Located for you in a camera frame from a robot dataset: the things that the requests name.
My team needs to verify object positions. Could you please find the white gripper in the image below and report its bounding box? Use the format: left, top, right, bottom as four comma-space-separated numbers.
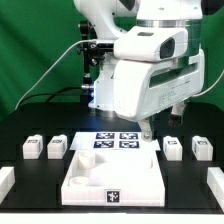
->
114, 50, 205, 142

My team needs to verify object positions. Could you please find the white square tabletop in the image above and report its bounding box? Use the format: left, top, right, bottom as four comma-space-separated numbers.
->
61, 149, 165, 207

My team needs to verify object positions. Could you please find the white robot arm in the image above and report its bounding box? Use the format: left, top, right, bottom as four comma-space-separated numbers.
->
73, 0, 224, 141

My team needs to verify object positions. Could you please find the white sheet with tags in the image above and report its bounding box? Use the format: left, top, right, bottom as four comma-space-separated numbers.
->
70, 132, 160, 151

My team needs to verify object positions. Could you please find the white right obstacle block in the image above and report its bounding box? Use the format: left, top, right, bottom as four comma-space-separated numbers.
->
207, 167, 224, 212

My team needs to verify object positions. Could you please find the white obstacle block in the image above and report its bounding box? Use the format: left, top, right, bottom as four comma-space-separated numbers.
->
0, 167, 15, 204
207, 167, 224, 212

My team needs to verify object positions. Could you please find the white front obstacle bar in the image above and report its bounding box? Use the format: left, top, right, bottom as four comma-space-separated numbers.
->
0, 213, 224, 224

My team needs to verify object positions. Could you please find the white left obstacle block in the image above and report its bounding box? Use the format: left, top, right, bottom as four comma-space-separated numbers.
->
0, 167, 15, 204

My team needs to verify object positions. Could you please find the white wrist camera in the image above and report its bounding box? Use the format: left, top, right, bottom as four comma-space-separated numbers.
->
114, 26, 188, 62

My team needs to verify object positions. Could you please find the black camera on stand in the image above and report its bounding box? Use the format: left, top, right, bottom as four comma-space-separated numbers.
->
77, 21, 115, 108

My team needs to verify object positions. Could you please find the black cable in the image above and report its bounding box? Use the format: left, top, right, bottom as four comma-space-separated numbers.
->
19, 86, 84, 109

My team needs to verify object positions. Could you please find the white cable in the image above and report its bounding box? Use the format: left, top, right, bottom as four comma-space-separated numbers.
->
14, 39, 98, 111

